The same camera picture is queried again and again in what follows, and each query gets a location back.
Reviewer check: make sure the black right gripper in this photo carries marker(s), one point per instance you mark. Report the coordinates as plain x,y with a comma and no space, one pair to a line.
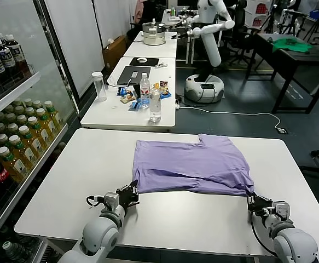
261,206

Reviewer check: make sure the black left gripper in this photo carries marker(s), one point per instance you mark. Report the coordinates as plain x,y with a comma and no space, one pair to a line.
126,197

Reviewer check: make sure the purple t-shirt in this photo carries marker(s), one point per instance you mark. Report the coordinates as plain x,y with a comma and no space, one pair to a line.
189,164

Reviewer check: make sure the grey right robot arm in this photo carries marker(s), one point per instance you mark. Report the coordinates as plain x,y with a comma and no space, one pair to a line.
293,243

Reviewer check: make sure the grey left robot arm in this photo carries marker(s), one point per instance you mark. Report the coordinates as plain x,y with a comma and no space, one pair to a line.
99,235

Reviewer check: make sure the white table with snacks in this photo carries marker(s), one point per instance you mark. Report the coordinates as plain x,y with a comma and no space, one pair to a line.
107,115

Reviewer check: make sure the blue snack packet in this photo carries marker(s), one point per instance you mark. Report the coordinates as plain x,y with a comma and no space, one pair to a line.
122,91
134,106
166,95

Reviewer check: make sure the clear bottle with white cap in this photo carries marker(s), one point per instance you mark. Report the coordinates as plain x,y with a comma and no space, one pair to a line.
155,105

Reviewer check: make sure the cracker snack packet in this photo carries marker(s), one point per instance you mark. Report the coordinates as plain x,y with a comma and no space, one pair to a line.
127,98

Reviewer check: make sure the white power strip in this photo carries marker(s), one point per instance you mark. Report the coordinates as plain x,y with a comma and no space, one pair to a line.
177,103

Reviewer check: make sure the black triangular stand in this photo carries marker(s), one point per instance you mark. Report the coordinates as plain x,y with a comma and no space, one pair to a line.
136,90

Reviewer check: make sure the water bottle with red label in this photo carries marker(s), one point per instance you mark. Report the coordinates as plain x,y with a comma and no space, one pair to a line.
145,87

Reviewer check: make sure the yellow snack packet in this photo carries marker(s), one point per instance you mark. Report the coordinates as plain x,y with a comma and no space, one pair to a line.
155,86

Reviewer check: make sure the dark snack packet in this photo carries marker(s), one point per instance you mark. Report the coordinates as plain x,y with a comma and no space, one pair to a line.
163,85

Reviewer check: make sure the clear jar with white lid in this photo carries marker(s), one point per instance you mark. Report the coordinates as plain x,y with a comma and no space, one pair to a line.
99,86

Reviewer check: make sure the grey closed laptop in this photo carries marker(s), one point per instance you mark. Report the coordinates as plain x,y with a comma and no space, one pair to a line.
134,75

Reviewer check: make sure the small silver clip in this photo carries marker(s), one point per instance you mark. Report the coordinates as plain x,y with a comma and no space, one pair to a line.
160,65

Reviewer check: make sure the black mouse pad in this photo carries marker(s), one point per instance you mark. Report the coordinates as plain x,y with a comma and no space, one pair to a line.
151,62

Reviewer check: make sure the white computer mouse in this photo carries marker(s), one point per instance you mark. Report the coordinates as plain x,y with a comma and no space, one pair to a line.
141,60

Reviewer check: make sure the clear bottle with green cap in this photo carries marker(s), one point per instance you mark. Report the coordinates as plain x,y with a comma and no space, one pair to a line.
12,253

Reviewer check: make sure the cardboard box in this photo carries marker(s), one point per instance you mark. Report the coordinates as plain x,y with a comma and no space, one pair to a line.
114,52

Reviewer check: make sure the white table with pot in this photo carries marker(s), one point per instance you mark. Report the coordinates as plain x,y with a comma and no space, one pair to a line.
153,50

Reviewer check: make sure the black table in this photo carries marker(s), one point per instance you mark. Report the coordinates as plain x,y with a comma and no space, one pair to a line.
298,59

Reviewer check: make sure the white steamer pot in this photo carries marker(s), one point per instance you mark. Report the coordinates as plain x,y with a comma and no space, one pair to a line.
153,35

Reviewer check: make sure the glass door drinks shelf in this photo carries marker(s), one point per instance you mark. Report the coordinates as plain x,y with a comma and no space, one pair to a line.
11,93

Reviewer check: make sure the green cloth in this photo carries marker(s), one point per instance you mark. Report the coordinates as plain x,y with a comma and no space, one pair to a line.
292,45

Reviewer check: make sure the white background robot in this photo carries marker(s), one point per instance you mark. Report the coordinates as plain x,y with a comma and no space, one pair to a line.
209,46

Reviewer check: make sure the red and white boxes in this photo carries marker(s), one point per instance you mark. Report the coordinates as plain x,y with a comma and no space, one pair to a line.
259,20

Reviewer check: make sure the pink garment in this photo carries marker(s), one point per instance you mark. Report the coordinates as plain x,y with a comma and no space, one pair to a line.
140,11

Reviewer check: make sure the small green bottle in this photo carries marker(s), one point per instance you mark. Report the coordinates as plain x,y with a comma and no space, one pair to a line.
173,12

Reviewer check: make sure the black office chair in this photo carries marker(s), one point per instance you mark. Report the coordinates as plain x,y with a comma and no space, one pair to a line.
240,16

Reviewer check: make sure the blue bin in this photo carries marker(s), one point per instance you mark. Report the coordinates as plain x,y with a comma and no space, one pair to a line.
316,15

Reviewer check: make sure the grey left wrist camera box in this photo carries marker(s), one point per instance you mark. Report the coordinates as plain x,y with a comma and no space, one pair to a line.
111,200

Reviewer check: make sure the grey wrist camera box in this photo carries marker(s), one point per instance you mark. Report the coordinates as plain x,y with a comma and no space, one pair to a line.
281,210
111,200

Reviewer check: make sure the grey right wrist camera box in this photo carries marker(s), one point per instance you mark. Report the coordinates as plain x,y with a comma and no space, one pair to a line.
281,210

